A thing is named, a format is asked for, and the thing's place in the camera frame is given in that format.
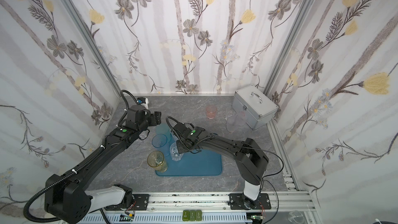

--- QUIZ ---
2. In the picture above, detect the clear faceted glass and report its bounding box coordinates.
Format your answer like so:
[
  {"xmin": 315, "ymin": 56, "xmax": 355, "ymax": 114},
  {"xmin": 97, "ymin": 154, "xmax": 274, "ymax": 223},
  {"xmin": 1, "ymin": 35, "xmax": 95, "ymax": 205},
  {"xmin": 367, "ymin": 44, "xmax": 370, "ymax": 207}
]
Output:
[
  {"xmin": 226, "ymin": 112, "xmax": 246, "ymax": 132},
  {"xmin": 170, "ymin": 142, "xmax": 183, "ymax": 161}
]

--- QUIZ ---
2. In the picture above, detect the blue transparent tall cup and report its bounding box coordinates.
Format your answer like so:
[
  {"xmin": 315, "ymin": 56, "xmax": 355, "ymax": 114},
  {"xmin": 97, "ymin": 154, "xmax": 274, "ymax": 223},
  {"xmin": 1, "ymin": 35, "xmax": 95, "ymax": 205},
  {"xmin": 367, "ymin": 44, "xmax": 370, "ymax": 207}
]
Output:
[{"xmin": 152, "ymin": 134, "xmax": 170, "ymax": 157}]

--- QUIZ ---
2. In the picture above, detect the yellow transparent cup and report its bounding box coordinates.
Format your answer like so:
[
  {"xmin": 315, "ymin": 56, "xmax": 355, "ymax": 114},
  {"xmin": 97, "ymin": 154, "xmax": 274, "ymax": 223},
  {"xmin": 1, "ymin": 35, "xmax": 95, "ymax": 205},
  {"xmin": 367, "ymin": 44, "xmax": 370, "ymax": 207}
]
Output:
[{"xmin": 147, "ymin": 150, "xmax": 168, "ymax": 173}]

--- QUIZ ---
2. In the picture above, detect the teal transparent cup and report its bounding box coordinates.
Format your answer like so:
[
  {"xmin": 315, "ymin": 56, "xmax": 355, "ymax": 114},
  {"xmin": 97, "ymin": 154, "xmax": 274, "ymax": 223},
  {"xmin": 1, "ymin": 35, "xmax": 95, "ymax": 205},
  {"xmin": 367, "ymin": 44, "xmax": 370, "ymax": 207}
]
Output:
[{"xmin": 155, "ymin": 123, "xmax": 172, "ymax": 142}]

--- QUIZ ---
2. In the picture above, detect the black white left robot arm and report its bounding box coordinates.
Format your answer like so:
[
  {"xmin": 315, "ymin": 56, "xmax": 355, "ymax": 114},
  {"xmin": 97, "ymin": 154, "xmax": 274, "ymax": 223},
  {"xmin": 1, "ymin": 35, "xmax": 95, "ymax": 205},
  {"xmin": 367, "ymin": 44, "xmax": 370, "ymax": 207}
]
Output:
[{"xmin": 44, "ymin": 105, "xmax": 161, "ymax": 224}]

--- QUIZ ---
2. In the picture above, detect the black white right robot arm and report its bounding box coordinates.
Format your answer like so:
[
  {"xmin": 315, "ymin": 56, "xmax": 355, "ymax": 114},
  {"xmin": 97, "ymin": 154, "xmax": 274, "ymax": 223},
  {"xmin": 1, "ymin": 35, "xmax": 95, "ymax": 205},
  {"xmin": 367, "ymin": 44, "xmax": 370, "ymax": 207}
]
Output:
[{"xmin": 168, "ymin": 121, "xmax": 269, "ymax": 210}]

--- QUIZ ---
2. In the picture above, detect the teal plastic tray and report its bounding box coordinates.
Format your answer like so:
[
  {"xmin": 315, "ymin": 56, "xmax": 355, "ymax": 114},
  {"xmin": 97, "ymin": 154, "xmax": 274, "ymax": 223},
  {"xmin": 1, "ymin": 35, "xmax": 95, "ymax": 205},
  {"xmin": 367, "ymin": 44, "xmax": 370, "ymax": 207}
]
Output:
[{"xmin": 155, "ymin": 150, "xmax": 222, "ymax": 177}]

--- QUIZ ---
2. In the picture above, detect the pink transparent cup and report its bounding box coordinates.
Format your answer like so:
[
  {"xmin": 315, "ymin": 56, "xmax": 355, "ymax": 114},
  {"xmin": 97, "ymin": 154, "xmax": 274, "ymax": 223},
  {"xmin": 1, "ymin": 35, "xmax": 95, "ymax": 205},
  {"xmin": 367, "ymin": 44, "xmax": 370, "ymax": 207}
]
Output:
[{"xmin": 206, "ymin": 105, "xmax": 217, "ymax": 119}]

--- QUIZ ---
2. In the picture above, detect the green button box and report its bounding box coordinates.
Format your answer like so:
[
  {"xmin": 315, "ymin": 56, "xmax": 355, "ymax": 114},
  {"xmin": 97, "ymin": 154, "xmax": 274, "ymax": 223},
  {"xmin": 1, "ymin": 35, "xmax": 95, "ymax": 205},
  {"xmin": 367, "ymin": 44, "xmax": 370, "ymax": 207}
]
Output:
[{"xmin": 182, "ymin": 210, "xmax": 203, "ymax": 222}]

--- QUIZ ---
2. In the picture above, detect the silver aluminium case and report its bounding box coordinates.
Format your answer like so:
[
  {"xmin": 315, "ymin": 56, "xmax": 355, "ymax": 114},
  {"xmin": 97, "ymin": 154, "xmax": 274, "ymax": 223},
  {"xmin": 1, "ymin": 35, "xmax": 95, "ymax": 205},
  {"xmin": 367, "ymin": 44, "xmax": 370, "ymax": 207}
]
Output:
[{"xmin": 232, "ymin": 85, "xmax": 279, "ymax": 130}]

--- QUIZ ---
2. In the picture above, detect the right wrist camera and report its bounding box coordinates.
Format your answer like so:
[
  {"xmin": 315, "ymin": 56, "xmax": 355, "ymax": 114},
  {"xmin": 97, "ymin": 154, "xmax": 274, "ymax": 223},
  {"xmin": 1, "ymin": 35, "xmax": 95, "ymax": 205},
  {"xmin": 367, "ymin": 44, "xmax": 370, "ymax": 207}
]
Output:
[{"xmin": 173, "ymin": 122, "xmax": 195, "ymax": 137}]

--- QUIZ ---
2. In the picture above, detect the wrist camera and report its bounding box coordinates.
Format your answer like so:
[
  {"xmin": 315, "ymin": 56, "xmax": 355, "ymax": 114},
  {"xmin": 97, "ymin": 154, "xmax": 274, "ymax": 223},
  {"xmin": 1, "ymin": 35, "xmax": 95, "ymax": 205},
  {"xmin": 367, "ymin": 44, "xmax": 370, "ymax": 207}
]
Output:
[
  {"xmin": 173, "ymin": 122, "xmax": 195, "ymax": 137},
  {"xmin": 137, "ymin": 97, "xmax": 149, "ymax": 110}
]

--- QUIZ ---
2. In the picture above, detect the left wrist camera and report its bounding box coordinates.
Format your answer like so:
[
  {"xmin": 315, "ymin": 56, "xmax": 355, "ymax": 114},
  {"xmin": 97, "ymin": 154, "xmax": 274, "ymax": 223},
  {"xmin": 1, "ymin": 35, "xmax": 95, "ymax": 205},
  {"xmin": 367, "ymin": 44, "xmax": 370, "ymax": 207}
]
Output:
[{"xmin": 137, "ymin": 97, "xmax": 149, "ymax": 110}]

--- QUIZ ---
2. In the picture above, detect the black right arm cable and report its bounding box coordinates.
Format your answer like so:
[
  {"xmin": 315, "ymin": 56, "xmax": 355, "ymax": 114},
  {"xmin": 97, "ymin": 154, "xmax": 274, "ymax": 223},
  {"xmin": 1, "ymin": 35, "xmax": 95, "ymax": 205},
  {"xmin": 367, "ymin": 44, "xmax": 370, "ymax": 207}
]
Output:
[{"xmin": 236, "ymin": 144, "xmax": 285, "ymax": 224}]

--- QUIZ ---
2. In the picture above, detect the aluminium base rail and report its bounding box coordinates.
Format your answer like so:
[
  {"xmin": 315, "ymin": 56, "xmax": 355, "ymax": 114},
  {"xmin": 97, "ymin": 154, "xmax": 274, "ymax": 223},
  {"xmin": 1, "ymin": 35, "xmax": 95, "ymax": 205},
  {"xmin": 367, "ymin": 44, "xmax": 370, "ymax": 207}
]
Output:
[{"xmin": 128, "ymin": 191, "xmax": 318, "ymax": 213}]

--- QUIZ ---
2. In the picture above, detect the white perforated cable duct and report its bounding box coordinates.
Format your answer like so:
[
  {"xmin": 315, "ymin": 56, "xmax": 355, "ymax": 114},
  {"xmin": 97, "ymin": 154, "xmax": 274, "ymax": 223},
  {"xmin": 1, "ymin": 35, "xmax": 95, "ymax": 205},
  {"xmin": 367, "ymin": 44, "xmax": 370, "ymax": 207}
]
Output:
[{"xmin": 77, "ymin": 213, "xmax": 252, "ymax": 224}]

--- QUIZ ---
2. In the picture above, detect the black corrugated cable conduit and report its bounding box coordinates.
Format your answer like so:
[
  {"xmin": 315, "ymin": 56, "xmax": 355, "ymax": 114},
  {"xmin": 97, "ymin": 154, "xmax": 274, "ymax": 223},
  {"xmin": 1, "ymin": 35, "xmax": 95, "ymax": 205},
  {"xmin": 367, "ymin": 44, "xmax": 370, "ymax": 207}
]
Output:
[{"xmin": 23, "ymin": 147, "xmax": 105, "ymax": 224}]

